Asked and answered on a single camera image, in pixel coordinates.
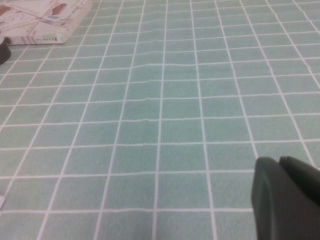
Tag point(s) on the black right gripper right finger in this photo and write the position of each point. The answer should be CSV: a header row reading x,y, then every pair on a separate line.
x,y
305,177

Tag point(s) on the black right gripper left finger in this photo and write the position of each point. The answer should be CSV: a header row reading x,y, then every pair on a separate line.
x,y
280,205

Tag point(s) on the black mesh pen holder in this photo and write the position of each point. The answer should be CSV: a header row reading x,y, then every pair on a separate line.
x,y
3,53

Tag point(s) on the green checked tablecloth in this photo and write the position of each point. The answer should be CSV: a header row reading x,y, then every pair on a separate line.
x,y
175,125

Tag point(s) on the map print book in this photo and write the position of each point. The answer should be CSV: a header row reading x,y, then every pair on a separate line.
x,y
37,22

